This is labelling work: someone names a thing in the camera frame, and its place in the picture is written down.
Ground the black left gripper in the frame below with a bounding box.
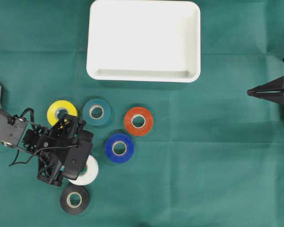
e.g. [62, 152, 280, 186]
[22, 114, 86, 187]

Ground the white tape roll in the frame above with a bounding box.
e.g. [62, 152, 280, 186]
[68, 155, 99, 186]

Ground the yellow tape roll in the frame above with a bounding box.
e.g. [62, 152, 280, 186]
[47, 100, 78, 126]

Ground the black tape roll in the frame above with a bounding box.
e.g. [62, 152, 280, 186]
[60, 185, 90, 215]

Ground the blue tape roll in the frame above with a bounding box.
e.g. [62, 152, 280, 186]
[105, 133, 134, 163]

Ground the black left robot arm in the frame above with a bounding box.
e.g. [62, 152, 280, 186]
[0, 85, 93, 187]

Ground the green tape roll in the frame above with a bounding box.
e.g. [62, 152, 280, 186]
[82, 99, 111, 126]

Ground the orange tape roll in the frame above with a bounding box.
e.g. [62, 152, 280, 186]
[124, 107, 153, 136]

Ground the white plastic case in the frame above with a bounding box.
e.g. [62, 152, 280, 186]
[86, 0, 201, 83]

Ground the green table cloth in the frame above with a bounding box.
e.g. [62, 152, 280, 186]
[0, 0, 284, 227]

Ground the black camera cable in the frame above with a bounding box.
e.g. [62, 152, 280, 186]
[9, 107, 80, 167]

